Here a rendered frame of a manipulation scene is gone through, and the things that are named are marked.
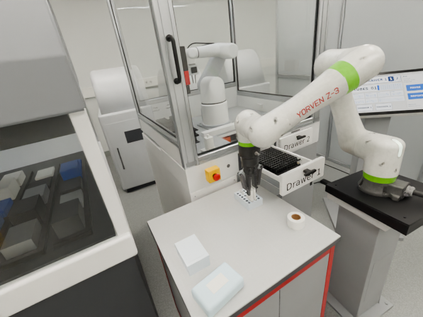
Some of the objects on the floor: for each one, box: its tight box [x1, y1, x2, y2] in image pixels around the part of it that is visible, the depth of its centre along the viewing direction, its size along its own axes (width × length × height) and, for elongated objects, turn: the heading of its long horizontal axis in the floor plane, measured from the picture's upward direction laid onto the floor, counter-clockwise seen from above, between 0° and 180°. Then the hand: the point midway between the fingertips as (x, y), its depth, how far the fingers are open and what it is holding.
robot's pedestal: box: [326, 193, 400, 317], centre depth 121 cm, size 30×30×76 cm
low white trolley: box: [147, 181, 341, 317], centre depth 114 cm, size 58×62×76 cm
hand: (252, 194), depth 105 cm, fingers closed, pressing on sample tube
